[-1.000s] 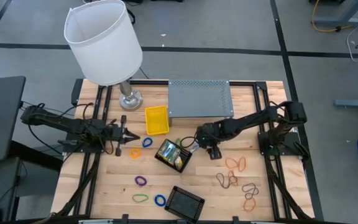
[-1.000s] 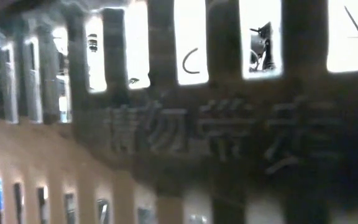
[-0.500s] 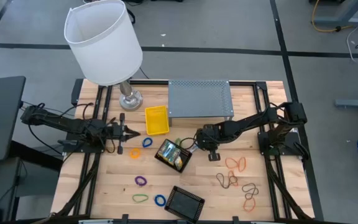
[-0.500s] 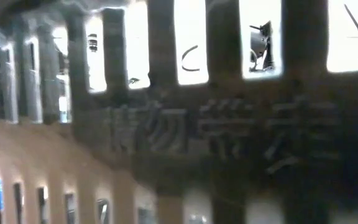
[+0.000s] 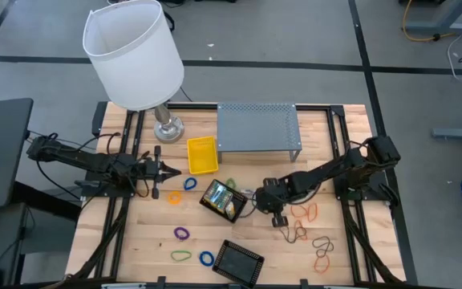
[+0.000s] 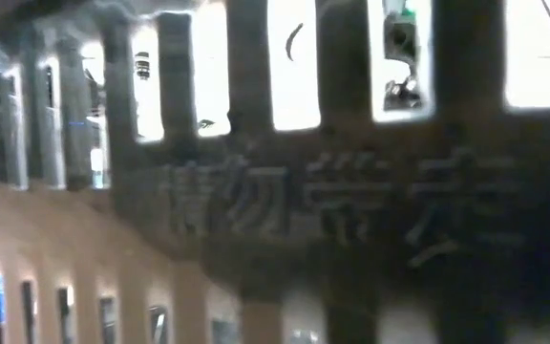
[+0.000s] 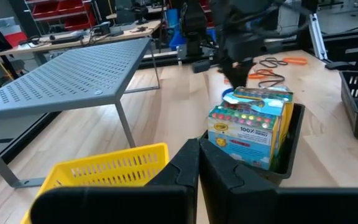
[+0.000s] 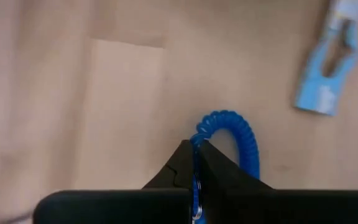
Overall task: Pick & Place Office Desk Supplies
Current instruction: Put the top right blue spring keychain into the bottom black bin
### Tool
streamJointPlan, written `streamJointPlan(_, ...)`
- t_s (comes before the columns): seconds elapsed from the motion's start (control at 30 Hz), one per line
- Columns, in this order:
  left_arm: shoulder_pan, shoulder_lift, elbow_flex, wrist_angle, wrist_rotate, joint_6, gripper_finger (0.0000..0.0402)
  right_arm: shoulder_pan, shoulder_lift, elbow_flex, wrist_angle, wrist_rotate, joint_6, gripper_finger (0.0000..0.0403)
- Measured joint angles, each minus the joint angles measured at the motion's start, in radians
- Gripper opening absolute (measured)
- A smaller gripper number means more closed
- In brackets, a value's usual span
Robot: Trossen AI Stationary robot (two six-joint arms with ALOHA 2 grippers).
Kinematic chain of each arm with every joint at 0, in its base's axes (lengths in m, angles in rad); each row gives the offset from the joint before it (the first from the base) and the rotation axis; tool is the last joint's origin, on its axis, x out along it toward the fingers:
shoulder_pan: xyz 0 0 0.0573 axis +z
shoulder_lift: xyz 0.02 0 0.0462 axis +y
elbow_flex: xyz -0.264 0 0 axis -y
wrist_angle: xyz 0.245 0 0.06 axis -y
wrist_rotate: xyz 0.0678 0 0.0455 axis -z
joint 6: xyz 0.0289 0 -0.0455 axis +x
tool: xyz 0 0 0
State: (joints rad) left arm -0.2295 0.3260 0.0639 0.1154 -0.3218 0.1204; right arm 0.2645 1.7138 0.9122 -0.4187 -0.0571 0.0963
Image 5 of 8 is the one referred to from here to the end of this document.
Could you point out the grey desk frame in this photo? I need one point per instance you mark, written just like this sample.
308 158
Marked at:
427 27

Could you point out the black aluminium table frame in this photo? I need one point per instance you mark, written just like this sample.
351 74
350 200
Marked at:
321 107

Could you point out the grey desk foot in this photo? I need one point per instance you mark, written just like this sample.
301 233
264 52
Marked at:
455 133

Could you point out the black mesh plastic tray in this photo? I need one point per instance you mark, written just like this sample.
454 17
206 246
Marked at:
237 264
239 200

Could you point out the green rubber band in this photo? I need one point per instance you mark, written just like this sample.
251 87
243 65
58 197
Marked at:
173 256

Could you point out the black rubber band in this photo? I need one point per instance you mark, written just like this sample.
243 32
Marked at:
314 243

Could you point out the white shade table lamp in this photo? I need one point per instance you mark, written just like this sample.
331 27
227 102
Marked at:
134 56

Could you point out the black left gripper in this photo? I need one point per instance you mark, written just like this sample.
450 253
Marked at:
151 170

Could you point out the yellow plastic basket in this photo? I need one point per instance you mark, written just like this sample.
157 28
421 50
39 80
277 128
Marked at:
202 155

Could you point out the dark side table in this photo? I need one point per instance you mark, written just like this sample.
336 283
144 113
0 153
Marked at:
2 241

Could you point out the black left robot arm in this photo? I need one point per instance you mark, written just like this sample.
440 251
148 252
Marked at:
86 162

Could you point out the grey perforated metal shelf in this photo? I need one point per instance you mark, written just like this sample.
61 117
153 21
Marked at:
259 126

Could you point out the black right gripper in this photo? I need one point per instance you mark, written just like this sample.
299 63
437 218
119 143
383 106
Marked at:
271 196

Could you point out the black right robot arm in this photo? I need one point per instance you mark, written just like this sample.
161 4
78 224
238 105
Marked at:
327 170

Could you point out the green blue card pack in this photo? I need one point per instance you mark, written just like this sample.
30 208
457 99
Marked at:
219 196

